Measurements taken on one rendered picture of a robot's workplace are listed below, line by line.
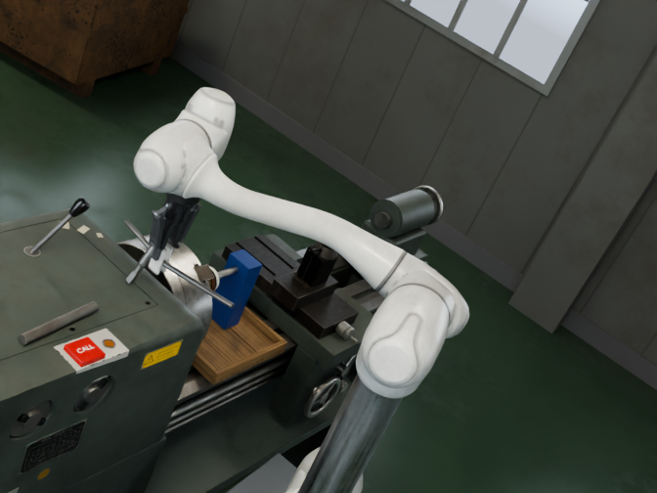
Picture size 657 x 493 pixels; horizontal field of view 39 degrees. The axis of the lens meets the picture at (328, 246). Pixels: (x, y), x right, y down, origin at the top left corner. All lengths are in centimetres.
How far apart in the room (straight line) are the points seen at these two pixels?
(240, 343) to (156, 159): 109
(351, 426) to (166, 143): 65
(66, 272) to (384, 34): 384
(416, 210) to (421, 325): 160
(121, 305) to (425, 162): 379
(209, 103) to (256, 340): 105
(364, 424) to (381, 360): 20
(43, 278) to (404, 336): 83
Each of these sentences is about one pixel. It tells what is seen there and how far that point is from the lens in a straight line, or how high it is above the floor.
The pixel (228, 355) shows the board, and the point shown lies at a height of 88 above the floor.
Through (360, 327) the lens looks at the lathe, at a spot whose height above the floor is 93.
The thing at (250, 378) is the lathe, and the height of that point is 79.
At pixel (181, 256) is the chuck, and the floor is 123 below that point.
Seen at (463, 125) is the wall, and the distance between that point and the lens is 552.
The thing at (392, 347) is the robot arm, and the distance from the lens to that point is 167.
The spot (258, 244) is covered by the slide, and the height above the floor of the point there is 97.
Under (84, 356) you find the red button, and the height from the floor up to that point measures 127.
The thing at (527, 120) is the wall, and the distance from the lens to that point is 537.
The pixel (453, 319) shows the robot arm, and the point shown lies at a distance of 187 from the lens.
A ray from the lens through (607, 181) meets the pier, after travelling 510.
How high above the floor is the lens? 251
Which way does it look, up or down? 29 degrees down
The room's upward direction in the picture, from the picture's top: 25 degrees clockwise
